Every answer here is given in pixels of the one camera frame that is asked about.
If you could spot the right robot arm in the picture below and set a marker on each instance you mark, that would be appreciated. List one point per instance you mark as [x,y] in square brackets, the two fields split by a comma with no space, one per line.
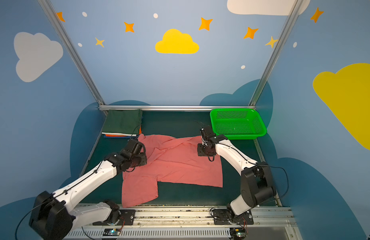
[256,186]

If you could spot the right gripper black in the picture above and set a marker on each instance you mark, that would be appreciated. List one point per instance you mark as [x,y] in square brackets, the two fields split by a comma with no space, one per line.
[204,150]

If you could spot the rear aluminium frame bar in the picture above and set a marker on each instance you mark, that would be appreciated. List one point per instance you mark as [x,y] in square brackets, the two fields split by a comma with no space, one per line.
[170,108]

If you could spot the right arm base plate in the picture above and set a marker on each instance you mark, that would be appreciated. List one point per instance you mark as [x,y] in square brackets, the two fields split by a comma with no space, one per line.
[224,217]

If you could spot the controller board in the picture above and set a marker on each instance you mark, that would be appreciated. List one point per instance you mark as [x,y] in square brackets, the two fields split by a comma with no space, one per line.
[237,233]
[112,232]

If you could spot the left aluminium frame post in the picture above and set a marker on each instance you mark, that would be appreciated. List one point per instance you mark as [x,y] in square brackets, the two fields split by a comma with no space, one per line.
[51,14]

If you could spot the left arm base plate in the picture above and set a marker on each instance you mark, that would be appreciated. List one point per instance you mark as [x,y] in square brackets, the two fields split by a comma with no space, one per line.
[124,217]

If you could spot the left controller board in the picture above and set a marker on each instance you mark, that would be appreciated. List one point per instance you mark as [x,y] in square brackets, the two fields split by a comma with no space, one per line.
[112,232]

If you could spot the folded white t-shirt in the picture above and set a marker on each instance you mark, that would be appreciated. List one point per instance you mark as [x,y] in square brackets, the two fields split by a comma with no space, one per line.
[119,134]

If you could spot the folded blue t-shirt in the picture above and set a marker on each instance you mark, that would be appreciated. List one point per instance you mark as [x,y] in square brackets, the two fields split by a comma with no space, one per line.
[116,137]

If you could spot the aluminium front rail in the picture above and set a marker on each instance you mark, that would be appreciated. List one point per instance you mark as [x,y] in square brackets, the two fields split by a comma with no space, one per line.
[194,222]

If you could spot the right controller board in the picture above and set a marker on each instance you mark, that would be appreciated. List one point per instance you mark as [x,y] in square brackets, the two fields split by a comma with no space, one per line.
[237,233]

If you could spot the green plastic basket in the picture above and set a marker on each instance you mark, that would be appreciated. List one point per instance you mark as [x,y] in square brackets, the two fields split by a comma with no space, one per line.
[238,124]

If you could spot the aluminium frame post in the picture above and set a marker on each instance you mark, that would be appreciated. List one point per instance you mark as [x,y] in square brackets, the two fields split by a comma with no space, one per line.
[51,14]
[283,37]

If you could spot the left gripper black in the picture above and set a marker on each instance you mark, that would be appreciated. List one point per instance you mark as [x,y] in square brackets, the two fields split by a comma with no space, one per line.
[141,159]

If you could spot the pink red t-shirt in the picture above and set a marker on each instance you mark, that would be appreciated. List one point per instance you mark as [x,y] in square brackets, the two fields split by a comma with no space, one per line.
[170,160]

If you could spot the right aluminium frame post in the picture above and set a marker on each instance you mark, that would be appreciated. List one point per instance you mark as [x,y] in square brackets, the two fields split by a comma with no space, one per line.
[283,37]

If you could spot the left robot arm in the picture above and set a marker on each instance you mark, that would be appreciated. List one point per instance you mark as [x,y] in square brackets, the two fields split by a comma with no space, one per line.
[55,214]

